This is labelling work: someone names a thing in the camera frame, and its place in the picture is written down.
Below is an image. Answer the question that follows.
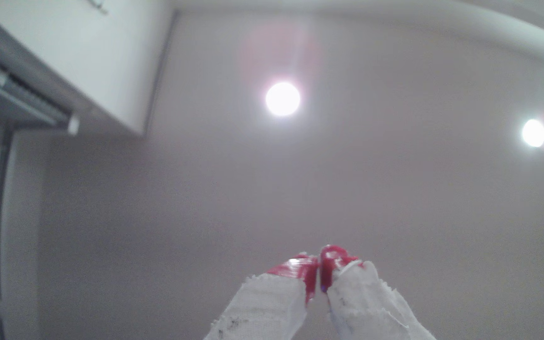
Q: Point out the white wall cabinet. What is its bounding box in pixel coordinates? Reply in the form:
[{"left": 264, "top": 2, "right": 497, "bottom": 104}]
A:
[{"left": 0, "top": 0, "right": 178, "bottom": 138}]

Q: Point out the round ceiling light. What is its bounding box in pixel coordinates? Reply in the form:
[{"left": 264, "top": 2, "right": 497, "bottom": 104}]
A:
[
  {"left": 265, "top": 81, "right": 302, "bottom": 118},
  {"left": 521, "top": 118, "right": 544, "bottom": 148}
]

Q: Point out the grey curtain rail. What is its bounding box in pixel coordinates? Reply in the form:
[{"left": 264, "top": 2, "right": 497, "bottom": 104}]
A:
[{"left": 0, "top": 47, "right": 80, "bottom": 137}]

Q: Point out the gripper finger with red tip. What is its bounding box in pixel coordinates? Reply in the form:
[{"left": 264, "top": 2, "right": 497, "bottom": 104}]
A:
[
  {"left": 203, "top": 253, "right": 319, "bottom": 340},
  {"left": 319, "top": 245, "right": 438, "bottom": 340}
]

